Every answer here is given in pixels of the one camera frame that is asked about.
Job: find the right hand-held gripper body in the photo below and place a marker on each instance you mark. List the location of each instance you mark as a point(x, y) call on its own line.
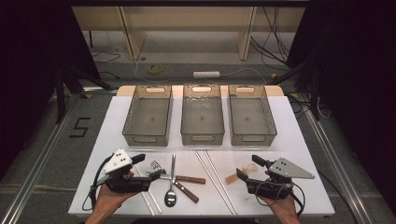
point(285, 169)

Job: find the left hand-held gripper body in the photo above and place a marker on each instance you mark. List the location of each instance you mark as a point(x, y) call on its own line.
point(118, 160)

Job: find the metal chopstick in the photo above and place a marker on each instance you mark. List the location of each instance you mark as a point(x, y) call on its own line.
point(214, 183)
point(219, 179)

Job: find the metal spoon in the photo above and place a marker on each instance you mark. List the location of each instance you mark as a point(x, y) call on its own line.
point(170, 197)

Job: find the clear grey plastic bin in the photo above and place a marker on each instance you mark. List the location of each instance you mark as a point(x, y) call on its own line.
point(202, 124)
point(146, 118)
point(252, 121)

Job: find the person's right hand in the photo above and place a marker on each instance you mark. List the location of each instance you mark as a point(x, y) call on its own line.
point(285, 207)

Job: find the person's left hand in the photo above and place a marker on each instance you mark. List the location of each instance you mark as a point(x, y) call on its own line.
point(107, 200)

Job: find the white board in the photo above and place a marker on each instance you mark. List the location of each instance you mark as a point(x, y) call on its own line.
point(211, 196)

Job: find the black metal stand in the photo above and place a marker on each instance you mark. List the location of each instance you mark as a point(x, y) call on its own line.
point(315, 93)
point(59, 96)

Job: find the yellow tape roll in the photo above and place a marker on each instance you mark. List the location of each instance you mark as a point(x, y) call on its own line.
point(148, 69)

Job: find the white power strip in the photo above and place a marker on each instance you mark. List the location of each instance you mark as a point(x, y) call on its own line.
point(206, 74)

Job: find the dark curtain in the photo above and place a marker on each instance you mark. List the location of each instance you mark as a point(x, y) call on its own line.
point(358, 77)
point(31, 62)

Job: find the light wooden desk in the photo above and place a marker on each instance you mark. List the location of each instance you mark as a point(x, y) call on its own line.
point(137, 37)

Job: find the aluminium rail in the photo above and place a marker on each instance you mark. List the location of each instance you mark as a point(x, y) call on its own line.
point(336, 168)
point(37, 165)

